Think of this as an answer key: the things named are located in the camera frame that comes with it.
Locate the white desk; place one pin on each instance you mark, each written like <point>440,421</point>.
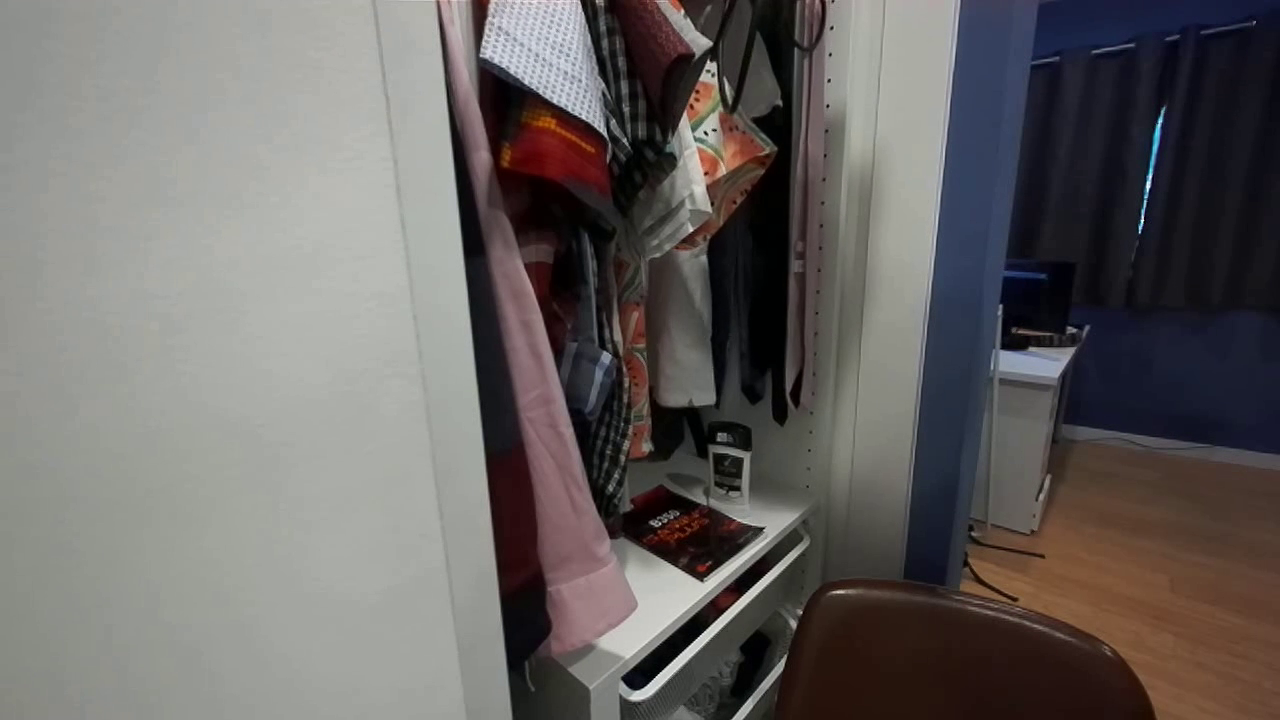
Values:
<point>1020,427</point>

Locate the dark window curtains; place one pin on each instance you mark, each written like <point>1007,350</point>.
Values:
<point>1203,172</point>

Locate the dark plaid shirt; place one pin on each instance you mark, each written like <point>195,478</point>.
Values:
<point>604,414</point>

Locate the white shirt with black trim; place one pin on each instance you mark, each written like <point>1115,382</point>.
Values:
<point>682,334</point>

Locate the large pink shirt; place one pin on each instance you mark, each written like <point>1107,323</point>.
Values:
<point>560,506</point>

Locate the white drawer unit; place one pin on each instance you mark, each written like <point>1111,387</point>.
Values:
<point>667,600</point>

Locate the red and black booklet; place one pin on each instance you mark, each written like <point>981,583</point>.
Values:
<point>686,529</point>

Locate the orange floral shirt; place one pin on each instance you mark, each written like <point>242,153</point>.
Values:
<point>724,153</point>

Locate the narrow pale pink garment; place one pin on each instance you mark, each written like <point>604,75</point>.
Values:
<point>809,201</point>

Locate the brown wooden chair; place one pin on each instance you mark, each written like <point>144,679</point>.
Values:
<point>955,660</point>

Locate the dark red shirt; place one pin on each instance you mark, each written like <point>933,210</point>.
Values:
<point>654,40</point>

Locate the black computer monitor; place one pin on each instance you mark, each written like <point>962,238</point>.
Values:
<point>1040,302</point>

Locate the white closet door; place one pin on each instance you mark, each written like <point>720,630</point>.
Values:
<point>215,373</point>

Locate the white dotted shirt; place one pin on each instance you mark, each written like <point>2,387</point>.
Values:
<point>547,53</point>

